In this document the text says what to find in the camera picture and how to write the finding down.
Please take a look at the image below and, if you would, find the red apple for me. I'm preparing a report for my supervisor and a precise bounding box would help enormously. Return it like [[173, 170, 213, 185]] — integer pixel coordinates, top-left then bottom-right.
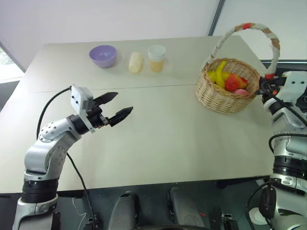
[[224, 73, 248, 92]]

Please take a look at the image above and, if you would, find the white round disc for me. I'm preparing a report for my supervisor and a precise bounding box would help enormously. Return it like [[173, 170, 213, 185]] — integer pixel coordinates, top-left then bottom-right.
[[248, 207, 267, 226]]

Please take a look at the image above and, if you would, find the dark rounded shape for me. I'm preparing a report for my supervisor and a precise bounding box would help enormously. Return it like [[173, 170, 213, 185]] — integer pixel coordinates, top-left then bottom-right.
[[112, 191, 140, 230]]

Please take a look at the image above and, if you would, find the pink peach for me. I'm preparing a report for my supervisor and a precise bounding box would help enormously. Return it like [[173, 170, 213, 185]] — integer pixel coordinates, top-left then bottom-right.
[[231, 88, 250, 97]]

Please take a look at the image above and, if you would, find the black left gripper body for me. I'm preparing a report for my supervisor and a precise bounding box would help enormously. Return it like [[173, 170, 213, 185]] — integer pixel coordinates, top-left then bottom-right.
[[87, 99, 114, 130]]

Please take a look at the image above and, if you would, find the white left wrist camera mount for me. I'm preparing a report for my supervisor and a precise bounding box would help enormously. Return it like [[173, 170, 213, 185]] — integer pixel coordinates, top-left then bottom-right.
[[71, 84, 96, 134]]

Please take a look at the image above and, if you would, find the wicker basket with handle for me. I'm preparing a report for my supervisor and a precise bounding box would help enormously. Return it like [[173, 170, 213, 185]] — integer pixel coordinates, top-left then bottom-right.
[[195, 22, 281, 115]]

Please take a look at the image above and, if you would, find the thin white wire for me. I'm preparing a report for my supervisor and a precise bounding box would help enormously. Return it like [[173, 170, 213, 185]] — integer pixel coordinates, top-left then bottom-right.
[[72, 197, 90, 230]]

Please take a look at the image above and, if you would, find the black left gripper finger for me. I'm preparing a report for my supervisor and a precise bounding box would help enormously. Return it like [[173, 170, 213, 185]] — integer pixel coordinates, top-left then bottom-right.
[[93, 92, 119, 106], [108, 106, 134, 127]]

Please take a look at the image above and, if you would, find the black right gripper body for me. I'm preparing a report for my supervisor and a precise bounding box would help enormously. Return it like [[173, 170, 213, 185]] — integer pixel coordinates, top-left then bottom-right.
[[268, 77, 288, 96]]

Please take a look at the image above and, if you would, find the grey window frame post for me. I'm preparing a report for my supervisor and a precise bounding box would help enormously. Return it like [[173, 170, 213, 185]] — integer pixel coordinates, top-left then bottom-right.
[[207, 0, 228, 37]]

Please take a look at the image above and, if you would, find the purple plastic bowl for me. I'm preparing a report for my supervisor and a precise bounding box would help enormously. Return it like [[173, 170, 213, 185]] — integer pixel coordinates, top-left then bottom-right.
[[89, 45, 118, 69]]

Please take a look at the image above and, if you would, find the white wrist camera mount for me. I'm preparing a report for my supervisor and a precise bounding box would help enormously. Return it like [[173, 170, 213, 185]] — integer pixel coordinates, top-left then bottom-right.
[[71, 84, 96, 134], [278, 71, 307, 104]]

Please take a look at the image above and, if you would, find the yellow banana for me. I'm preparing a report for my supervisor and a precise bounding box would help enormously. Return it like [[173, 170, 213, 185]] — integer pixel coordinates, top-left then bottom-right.
[[207, 60, 232, 89]]

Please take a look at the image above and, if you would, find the lidded cup of yellow liquid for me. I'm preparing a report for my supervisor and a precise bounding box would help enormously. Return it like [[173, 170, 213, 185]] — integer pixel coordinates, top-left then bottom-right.
[[147, 45, 167, 73]]

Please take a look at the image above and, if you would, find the cream plastic bottle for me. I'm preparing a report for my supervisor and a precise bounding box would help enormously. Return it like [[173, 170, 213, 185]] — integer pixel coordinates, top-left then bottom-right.
[[128, 51, 144, 74]]

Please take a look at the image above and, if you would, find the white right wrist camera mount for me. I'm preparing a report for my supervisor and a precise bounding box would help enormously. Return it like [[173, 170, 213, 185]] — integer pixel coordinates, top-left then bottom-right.
[[278, 71, 307, 104]]

